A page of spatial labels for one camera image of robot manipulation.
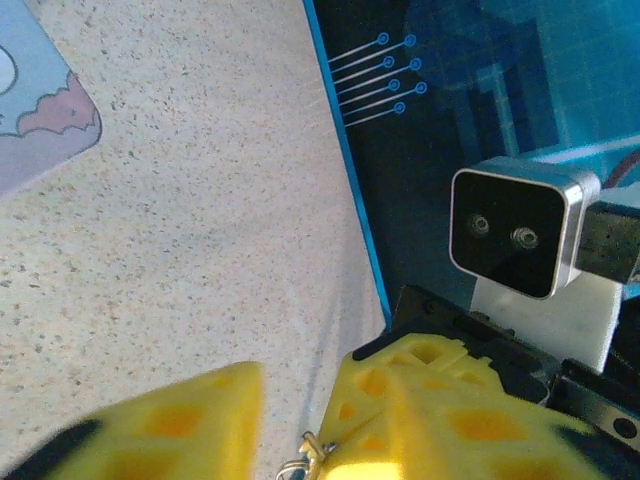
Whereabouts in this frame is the blue printed right side panel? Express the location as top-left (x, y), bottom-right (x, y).
top-left (301, 0), bottom-right (640, 332)

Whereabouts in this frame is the small metal key with ring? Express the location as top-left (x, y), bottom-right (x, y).
top-left (277, 430), bottom-right (339, 480)

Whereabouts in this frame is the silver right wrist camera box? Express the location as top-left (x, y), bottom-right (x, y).
top-left (448, 155), bottom-right (603, 301)

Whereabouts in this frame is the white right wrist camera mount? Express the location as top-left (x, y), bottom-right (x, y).
top-left (471, 276), bottom-right (624, 374)

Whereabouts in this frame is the grey camera cable plug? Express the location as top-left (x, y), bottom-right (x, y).
top-left (574, 198), bottom-right (640, 287)

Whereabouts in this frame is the cartoon printed tin box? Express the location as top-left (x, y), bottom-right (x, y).
top-left (0, 0), bottom-right (104, 201)

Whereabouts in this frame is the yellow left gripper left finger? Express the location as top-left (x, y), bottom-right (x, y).
top-left (0, 361), bottom-right (267, 480)

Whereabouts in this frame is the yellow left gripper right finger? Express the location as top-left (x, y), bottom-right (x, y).
top-left (318, 356), bottom-right (602, 480)

